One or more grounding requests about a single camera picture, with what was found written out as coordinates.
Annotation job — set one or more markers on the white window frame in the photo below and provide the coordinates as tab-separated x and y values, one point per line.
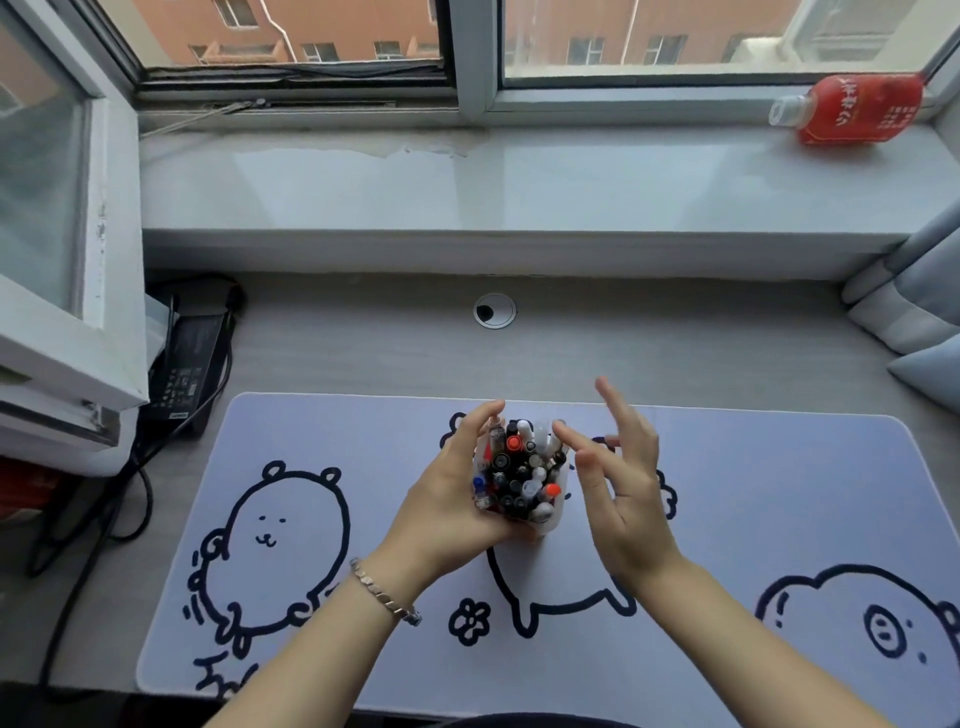
474	52

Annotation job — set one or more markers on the white pen holder cup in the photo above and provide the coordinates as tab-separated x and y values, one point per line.
551	526

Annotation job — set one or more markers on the person's left forearm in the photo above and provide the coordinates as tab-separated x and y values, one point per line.
315	660

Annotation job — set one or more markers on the person's right thumb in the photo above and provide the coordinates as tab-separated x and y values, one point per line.
589	480

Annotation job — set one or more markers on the red brick building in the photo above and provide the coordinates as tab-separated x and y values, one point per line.
360	22

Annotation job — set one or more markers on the person's left thumb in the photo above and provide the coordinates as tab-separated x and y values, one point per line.
514	531

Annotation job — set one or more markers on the grey stone windowsill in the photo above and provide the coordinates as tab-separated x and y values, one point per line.
525	195

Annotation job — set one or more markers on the white open window sash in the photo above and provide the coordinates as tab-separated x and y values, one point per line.
45	225

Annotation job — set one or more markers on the white bear-print desk mat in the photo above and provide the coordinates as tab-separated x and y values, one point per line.
337	442

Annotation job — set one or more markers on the red box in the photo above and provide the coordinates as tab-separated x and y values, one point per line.
26	491

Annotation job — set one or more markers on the pale blue cushion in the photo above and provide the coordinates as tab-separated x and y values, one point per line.
930	375

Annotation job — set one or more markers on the bunch of assorted pens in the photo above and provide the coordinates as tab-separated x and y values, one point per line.
521	472

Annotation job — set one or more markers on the black power adapter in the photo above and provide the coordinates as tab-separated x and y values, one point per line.
187	367

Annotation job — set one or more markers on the grey white cushion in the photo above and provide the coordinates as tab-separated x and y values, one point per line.
911	300

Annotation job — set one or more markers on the person's right hand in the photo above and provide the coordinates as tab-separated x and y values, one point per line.
634	510

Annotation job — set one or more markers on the person's right forearm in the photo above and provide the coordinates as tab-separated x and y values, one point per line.
750	652

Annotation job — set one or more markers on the person's left hand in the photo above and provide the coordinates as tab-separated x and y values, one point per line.
435	510

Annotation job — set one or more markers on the red drink bottle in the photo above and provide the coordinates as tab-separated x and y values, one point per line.
862	109

